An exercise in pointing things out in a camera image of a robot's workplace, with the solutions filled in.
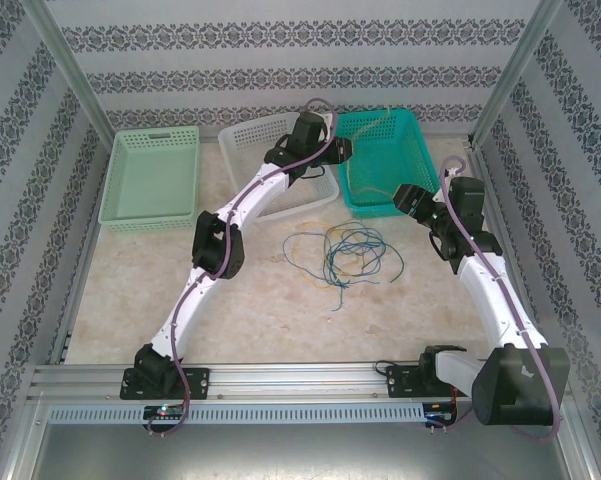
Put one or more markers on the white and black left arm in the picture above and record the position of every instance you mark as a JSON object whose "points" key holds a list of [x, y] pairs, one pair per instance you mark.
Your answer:
{"points": [[190, 305]]}

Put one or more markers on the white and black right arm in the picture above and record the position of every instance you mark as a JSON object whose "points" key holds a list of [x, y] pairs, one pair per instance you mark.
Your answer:
{"points": [[515, 385]]}

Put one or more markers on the teal plastic basket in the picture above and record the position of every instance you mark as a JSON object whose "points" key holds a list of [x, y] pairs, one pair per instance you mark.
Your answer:
{"points": [[395, 160]]}

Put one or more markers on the white plastic basket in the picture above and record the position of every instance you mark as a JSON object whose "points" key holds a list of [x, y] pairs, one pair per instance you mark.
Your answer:
{"points": [[250, 137]]}

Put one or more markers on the light green plastic basket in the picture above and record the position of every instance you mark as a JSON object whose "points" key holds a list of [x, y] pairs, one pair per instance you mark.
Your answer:
{"points": [[150, 175]]}

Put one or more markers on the small circuit board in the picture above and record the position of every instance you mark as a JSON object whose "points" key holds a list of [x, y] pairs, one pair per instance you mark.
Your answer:
{"points": [[165, 411], [442, 417]]}

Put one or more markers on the metal sheet shelf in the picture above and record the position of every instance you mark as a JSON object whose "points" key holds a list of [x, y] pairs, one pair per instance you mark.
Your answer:
{"points": [[300, 455]]}

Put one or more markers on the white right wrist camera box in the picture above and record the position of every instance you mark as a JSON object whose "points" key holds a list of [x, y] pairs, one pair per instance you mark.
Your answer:
{"points": [[436, 196]]}

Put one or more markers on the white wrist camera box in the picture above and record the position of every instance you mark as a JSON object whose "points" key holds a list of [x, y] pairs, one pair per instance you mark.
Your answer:
{"points": [[436, 196], [328, 120]]}

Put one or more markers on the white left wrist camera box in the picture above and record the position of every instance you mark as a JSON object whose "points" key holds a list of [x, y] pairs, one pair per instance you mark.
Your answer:
{"points": [[328, 120]]}

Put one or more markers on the aluminium side rail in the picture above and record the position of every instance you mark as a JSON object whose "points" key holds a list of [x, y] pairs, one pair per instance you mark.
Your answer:
{"points": [[536, 305], [82, 250]]}

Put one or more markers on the aluminium frame post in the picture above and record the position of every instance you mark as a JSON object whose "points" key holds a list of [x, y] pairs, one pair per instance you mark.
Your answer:
{"points": [[69, 65], [520, 65]]}

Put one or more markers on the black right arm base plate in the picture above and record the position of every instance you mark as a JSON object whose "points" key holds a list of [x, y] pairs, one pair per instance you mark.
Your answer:
{"points": [[397, 382]]}

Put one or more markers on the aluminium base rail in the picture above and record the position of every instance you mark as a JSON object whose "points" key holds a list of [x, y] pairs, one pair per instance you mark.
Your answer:
{"points": [[290, 380]]}

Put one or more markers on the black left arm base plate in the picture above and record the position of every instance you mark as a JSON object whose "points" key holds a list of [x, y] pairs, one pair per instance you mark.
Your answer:
{"points": [[200, 382]]}

